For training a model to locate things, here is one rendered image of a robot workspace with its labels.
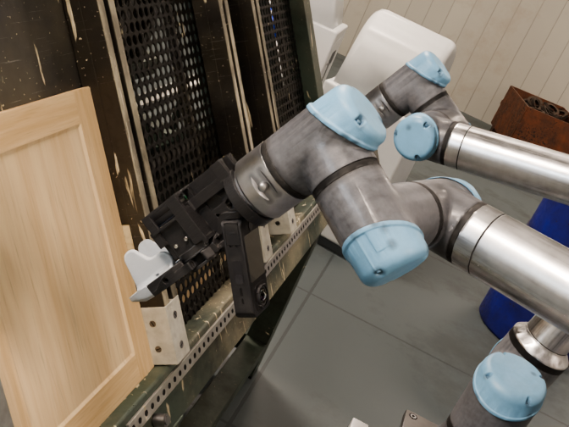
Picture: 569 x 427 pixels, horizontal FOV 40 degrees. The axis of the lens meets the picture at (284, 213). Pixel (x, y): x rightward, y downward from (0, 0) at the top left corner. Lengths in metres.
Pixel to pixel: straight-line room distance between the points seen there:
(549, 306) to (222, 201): 0.35
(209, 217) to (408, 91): 0.67
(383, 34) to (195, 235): 3.52
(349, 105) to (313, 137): 0.05
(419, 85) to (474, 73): 7.96
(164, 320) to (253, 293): 0.71
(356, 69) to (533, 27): 5.21
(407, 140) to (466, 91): 8.14
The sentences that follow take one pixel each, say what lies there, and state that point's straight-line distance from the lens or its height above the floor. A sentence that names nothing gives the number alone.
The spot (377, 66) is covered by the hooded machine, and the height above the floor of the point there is 1.05.
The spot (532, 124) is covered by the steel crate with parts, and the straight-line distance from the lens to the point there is 8.26.
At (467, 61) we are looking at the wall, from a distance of 9.38.
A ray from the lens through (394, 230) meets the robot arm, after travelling 0.74.
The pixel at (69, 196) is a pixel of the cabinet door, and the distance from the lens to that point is 1.39.
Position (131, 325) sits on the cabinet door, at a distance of 1.54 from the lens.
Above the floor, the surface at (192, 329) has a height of 0.89.
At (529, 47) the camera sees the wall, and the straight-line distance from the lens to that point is 9.34.
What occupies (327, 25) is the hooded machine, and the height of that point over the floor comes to 0.80.
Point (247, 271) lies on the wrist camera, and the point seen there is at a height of 1.47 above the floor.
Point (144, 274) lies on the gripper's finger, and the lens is 0.91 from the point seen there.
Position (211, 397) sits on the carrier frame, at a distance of 2.77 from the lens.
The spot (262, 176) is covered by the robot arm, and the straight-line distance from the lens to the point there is 0.80.
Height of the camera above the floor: 1.87
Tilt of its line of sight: 23 degrees down
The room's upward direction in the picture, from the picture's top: 24 degrees clockwise
